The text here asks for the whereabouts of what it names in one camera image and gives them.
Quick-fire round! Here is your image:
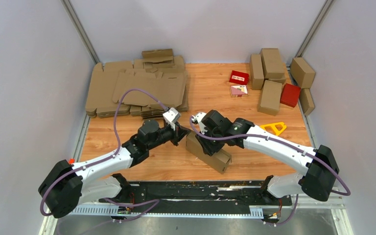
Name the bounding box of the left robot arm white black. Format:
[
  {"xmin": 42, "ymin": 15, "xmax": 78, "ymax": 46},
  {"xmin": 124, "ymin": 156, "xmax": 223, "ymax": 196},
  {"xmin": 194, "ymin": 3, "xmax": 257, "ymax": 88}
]
[{"xmin": 38, "ymin": 120, "xmax": 190, "ymax": 218}]

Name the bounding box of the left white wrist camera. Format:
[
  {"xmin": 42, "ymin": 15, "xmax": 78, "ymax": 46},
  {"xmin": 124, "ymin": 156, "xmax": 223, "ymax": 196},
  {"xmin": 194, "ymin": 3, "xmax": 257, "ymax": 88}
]
[{"xmin": 163, "ymin": 107, "xmax": 181, "ymax": 131}]

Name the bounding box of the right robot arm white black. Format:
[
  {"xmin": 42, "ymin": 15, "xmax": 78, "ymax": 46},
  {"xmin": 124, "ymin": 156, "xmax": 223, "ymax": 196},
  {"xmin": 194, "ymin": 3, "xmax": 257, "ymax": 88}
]
[{"xmin": 190, "ymin": 110, "xmax": 339, "ymax": 205}]

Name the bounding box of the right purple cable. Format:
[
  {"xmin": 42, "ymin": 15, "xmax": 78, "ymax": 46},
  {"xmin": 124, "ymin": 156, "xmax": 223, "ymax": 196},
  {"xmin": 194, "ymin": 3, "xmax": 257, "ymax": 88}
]
[{"xmin": 188, "ymin": 117, "xmax": 352, "ymax": 227}]

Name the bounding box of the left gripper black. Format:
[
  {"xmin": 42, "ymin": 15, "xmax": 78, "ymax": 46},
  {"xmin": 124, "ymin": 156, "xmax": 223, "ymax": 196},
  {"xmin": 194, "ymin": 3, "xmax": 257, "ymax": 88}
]
[{"xmin": 147, "ymin": 121, "xmax": 190, "ymax": 151}]

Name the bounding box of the pink puzzle box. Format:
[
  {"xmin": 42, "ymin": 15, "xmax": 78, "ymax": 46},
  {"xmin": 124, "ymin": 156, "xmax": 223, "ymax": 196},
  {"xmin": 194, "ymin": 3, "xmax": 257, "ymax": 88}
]
[{"xmin": 230, "ymin": 85, "xmax": 249, "ymax": 97}]

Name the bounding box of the aluminium rail frame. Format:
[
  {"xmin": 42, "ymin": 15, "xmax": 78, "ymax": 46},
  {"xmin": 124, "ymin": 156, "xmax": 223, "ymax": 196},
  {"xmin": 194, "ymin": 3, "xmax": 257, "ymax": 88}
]
[{"xmin": 39, "ymin": 112, "xmax": 354, "ymax": 235}]

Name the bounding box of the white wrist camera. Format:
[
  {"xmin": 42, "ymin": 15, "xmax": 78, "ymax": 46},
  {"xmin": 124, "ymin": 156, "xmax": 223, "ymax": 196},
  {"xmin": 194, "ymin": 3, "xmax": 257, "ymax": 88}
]
[
  {"xmin": 163, "ymin": 107, "xmax": 181, "ymax": 131},
  {"xmin": 190, "ymin": 112, "xmax": 207, "ymax": 134}
]

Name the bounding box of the folded cardboard box front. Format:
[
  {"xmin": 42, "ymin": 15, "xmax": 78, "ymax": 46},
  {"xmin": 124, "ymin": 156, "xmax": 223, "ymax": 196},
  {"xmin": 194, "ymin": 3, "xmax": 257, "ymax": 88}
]
[{"xmin": 258, "ymin": 80, "xmax": 282, "ymax": 116}]

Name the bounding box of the flat cardboard stack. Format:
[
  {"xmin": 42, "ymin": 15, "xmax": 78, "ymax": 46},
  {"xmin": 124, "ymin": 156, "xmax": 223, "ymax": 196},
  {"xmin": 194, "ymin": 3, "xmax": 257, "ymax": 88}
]
[{"xmin": 85, "ymin": 49, "xmax": 189, "ymax": 119}]

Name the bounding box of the folded cardboard box top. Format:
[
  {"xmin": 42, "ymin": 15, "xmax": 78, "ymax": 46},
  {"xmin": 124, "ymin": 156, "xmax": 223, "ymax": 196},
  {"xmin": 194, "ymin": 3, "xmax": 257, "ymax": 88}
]
[{"xmin": 260, "ymin": 48, "xmax": 284, "ymax": 80}]

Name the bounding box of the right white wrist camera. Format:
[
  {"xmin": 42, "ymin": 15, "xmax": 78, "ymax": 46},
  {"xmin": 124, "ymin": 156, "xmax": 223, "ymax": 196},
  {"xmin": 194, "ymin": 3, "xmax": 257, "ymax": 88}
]
[{"xmin": 190, "ymin": 112, "xmax": 207, "ymax": 134}]

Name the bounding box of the small red box with window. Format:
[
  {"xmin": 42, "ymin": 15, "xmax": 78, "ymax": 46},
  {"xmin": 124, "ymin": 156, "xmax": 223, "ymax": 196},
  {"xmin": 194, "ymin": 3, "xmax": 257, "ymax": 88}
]
[{"xmin": 229, "ymin": 70, "xmax": 250, "ymax": 85}]

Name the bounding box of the cardboard box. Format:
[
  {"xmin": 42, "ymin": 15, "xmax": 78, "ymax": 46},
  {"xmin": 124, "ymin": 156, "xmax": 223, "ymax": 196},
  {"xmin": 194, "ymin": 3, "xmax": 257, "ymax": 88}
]
[
  {"xmin": 258, "ymin": 80, "xmax": 282, "ymax": 116},
  {"xmin": 249, "ymin": 54, "xmax": 264, "ymax": 90},
  {"xmin": 186, "ymin": 132, "xmax": 232, "ymax": 174},
  {"xmin": 290, "ymin": 57, "xmax": 316, "ymax": 89},
  {"xmin": 299, "ymin": 89, "xmax": 315, "ymax": 116},
  {"xmin": 260, "ymin": 48, "xmax": 284, "ymax": 80}
]

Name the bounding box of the yellow triangular plastic frame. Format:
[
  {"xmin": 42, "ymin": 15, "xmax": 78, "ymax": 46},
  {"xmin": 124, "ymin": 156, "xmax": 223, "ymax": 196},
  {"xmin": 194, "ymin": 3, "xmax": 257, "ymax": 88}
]
[{"xmin": 260, "ymin": 122, "xmax": 287, "ymax": 136}]

